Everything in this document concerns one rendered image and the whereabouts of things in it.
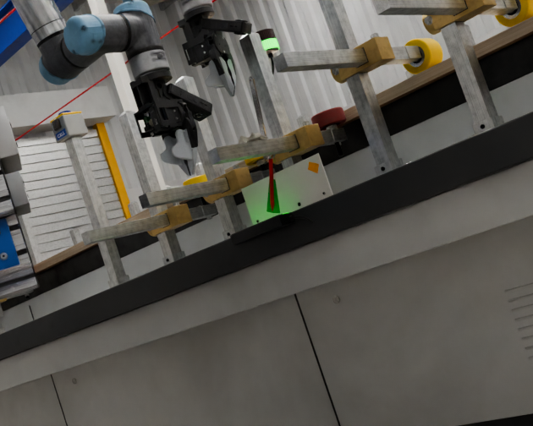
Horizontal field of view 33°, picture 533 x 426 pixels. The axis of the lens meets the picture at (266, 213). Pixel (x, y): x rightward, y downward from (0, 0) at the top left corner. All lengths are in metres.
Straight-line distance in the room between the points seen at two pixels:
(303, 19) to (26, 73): 3.50
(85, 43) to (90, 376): 1.69
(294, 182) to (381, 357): 0.52
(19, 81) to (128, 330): 9.17
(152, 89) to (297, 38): 9.88
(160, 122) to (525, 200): 0.72
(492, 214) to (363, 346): 0.66
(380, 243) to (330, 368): 0.55
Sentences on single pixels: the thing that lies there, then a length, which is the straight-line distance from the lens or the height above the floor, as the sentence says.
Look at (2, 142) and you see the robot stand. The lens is 1.62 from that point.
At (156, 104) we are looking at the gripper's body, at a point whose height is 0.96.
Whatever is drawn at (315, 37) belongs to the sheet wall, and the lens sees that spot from 11.47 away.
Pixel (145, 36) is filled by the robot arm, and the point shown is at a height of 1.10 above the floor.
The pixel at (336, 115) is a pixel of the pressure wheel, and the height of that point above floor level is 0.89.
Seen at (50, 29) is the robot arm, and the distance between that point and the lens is 1.90.
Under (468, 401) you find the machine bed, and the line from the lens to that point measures 2.22.
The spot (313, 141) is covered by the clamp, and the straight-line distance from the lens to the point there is 2.05.
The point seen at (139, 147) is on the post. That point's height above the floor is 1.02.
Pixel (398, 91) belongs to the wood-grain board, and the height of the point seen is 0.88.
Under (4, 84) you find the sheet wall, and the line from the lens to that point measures 11.59.
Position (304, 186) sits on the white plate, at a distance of 2.06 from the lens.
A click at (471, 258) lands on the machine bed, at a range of 2.12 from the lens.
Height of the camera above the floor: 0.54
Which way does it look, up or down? 5 degrees up
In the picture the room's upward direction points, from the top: 19 degrees counter-clockwise
